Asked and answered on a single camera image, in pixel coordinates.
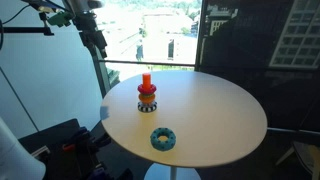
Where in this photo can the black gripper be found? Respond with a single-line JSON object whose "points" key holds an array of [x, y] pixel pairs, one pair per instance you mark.
{"points": [[85, 22]]}

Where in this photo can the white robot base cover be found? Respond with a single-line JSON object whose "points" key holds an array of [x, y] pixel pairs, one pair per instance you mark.
{"points": [[16, 156]]}

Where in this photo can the metal window railing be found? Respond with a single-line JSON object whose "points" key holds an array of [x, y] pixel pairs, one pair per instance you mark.
{"points": [[160, 63]]}

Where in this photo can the blue orange clamps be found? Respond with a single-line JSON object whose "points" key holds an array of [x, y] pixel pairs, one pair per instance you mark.
{"points": [[80, 143]]}

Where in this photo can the black robot mounting stand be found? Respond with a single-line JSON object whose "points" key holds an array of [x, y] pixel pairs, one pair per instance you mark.
{"points": [[50, 136]]}

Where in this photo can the chair with light legs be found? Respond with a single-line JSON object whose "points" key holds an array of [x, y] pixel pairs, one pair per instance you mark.
{"points": [[305, 156]]}

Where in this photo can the window frame post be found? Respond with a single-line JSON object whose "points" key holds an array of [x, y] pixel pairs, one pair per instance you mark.
{"points": [[101, 76]]}

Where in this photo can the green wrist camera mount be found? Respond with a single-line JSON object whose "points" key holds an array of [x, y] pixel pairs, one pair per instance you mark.
{"points": [[60, 18]]}

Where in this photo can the camera on stand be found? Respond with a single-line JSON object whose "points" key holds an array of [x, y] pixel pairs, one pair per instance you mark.
{"points": [[46, 8]]}

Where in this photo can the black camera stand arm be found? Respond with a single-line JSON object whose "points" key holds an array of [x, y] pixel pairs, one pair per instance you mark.
{"points": [[23, 30]]}

